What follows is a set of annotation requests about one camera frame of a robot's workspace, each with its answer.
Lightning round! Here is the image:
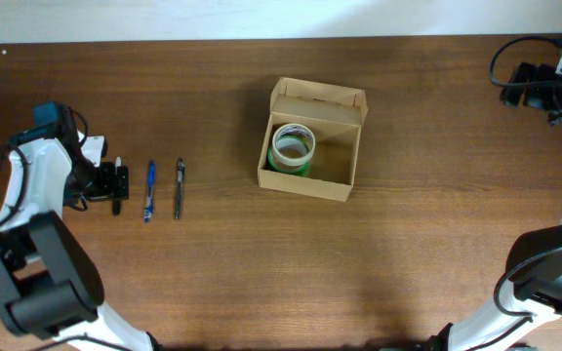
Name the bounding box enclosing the white black permanent marker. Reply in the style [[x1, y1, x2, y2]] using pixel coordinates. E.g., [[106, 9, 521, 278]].
[[112, 156, 122, 216]]

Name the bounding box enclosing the blue ballpoint pen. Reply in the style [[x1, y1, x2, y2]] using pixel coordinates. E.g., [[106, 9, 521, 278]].
[[143, 160, 156, 223]]

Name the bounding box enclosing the beige masking tape roll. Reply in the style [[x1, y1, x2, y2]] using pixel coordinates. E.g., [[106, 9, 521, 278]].
[[271, 123, 316, 167]]

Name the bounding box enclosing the green tape roll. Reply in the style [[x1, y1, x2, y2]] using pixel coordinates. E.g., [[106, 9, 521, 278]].
[[267, 136, 309, 176]]

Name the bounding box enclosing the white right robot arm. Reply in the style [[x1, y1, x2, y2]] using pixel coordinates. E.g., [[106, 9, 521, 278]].
[[415, 37, 562, 351]]

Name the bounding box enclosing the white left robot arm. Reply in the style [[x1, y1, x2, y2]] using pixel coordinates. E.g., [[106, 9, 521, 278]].
[[0, 101, 162, 350]]

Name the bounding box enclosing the black clear ballpoint pen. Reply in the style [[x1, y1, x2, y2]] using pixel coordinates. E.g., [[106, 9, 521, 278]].
[[175, 158, 185, 219]]

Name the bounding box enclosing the open cardboard box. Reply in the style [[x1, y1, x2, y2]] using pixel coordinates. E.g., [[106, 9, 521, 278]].
[[258, 77, 368, 202]]

